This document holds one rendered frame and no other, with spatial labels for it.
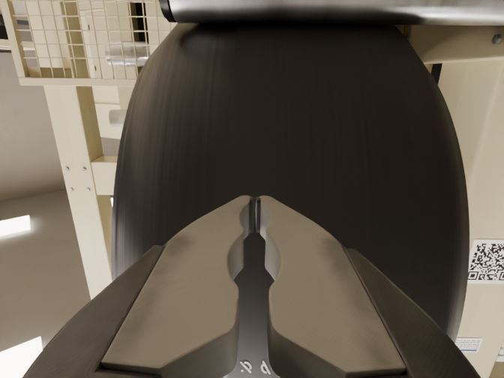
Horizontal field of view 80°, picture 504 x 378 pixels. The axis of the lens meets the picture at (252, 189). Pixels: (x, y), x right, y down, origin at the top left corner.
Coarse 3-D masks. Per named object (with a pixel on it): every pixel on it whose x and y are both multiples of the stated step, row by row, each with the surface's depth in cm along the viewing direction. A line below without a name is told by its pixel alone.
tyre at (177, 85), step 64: (192, 64) 25; (256, 64) 25; (320, 64) 25; (384, 64) 25; (128, 128) 26; (192, 128) 23; (256, 128) 23; (320, 128) 23; (384, 128) 23; (448, 128) 26; (128, 192) 24; (192, 192) 22; (256, 192) 22; (320, 192) 22; (384, 192) 22; (448, 192) 22; (128, 256) 23; (256, 256) 21; (384, 256) 21; (448, 256) 22; (256, 320) 22; (448, 320) 23
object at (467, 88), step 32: (448, 64) 45; (480, 64) 38; (448, 96) 44; (480, 96) 38; (480, 128) 38; (480, 160) 39; (480, 192) 40; (480, 224) 42; (480, 288) 46; (480, 320) 48; (480, 352) 50
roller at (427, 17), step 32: (160, 0) 27; (192, 0) 26; (224, 0) 26; (256, 0) 26; (288, 0) 26; (320, 0) 26; (352, 0) 26; (384, 0) 26; (416, 0) 26; (448, 0) 26; (480, 0) 26
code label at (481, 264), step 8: (480, 240) 43; (488, 240) 43; (496, 240) 43; (472, 248) 43; (480, 248) 43; (488, 248) 43; (496, 248) 43; (472, 256) 44; (480, 256) 44; (488, 256) 44; (496, 256) 44; (472, 264) 44; (480, 264) 44; (488, 264) 44; (496, 264) 44; (472, 272) 45; (480, 272) 45; (488, 272) 45; (496, 272) 45; (472, 280) 45; (480, 280) 45; (488, 280) 45; (496, 280) 45
